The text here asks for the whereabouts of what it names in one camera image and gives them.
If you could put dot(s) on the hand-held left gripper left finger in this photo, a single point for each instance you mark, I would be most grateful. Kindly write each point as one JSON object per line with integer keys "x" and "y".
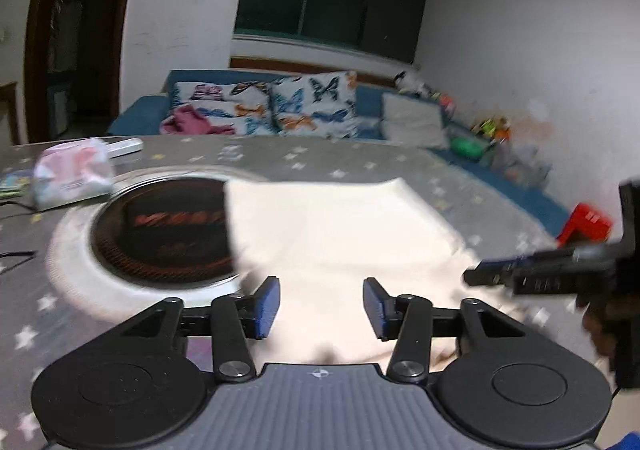
{"x": 270, "y": 305}

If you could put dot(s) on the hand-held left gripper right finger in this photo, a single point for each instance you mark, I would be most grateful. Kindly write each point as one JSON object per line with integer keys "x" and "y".
{"x": 375, "y": 307}

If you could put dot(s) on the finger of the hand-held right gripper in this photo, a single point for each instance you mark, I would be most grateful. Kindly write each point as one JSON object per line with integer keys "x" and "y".
{"x": 525, "y": 280}
{"x": 530, "y": 259}

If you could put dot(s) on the cream garment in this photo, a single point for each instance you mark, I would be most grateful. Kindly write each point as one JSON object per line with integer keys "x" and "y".
{"x": 325, "y": 240}

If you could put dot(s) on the person's right hand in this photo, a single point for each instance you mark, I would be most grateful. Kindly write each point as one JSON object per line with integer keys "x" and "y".
{"x": 600, "y": 330}

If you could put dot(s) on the red plastic stool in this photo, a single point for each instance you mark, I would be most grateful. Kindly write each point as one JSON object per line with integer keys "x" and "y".
{"x": 585, "y": 222}

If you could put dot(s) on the clear plastic toy box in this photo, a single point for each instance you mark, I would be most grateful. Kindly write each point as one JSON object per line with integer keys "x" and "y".
{"x": 525, "y": 169}

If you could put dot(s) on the round built-in table stove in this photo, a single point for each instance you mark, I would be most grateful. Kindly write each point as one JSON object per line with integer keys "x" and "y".
{"x": 165, "y": 240}

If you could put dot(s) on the green bowl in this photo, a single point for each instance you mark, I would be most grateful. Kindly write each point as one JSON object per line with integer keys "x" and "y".
{"x": 467, "y": 147}

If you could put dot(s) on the grey star-patterned table cover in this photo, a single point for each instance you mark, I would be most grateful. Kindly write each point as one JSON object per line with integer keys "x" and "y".
{"x": 325, "y": 164}

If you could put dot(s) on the beige pillow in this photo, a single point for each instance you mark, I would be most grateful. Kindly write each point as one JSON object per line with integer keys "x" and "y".
{"x": 412, "y": 117}

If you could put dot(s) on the pink cloth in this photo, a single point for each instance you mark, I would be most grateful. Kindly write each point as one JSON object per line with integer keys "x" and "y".
{"x": 187, "y": 119}

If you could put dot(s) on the large butterfly print pillow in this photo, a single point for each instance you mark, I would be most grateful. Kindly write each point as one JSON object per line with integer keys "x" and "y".
{"x": 310, "y": 104}

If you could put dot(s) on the white remote control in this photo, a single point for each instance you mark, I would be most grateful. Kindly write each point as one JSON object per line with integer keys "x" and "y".
{"x": 125, "y": 148}

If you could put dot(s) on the black and white plush toy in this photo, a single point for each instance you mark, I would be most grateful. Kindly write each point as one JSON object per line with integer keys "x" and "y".
{"x": 407, "y": 79}

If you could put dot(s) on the small butterfly print pillow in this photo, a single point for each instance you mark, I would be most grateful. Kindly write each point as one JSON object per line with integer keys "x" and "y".
{"x": 220, "y": 92}

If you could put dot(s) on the blue corner sofa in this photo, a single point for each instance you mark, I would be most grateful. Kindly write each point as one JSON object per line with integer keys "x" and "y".
{"x": 140, "y": 109}

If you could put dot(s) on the pink tissue pack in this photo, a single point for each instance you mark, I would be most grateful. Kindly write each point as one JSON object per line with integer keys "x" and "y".
{"x": 75, "y": 174}

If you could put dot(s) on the colourful booklet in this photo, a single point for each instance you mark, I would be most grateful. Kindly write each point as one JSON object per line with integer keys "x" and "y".
{"x": 15, "y": 182}

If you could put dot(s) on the dark window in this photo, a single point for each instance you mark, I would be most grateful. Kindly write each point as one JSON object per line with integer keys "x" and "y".
{"x": 325, "y": 4}

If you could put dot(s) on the dark wooden door frame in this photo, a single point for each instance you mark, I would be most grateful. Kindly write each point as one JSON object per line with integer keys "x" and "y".
{"x": 40, "y": 29}

